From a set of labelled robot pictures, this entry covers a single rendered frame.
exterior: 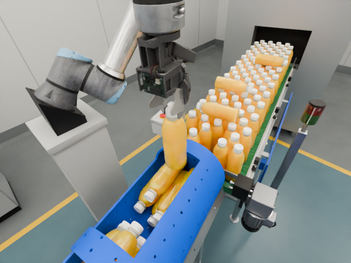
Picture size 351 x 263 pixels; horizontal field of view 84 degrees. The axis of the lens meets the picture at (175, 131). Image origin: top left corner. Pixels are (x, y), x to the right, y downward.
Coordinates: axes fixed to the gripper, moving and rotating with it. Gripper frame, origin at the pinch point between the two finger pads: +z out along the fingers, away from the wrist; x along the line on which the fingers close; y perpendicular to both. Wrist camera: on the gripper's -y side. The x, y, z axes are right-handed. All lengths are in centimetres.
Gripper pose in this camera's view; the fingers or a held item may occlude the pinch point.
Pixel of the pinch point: (173, 110)
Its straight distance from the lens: 51.6
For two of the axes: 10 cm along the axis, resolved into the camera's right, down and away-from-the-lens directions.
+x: 8.5, 3.2, -4.2
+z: 0.4, 7.4, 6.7
